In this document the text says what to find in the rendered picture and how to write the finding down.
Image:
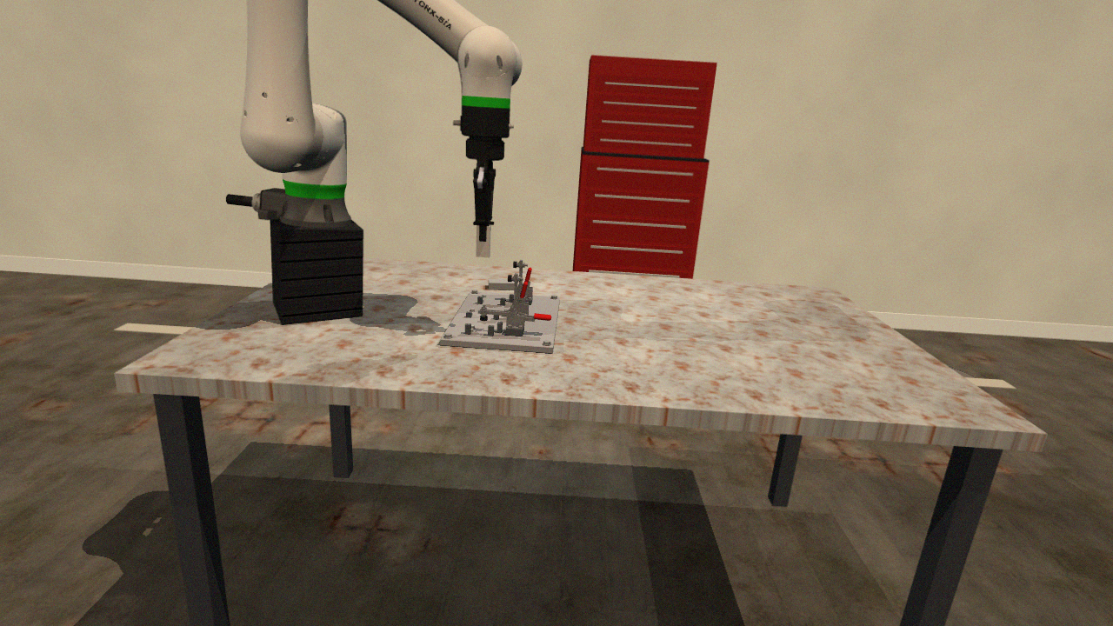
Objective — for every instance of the toggle clamp with red handle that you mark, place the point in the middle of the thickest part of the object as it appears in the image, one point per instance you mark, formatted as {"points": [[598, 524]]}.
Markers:
{"points": [[521, 307]]}

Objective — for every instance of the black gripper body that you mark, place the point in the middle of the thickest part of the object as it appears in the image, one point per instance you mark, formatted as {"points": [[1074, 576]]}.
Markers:
{"points": [[483, 151]]}

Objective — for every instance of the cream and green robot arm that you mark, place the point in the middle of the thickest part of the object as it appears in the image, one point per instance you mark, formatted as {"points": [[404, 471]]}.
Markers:
{"points": [[283, 131]]}

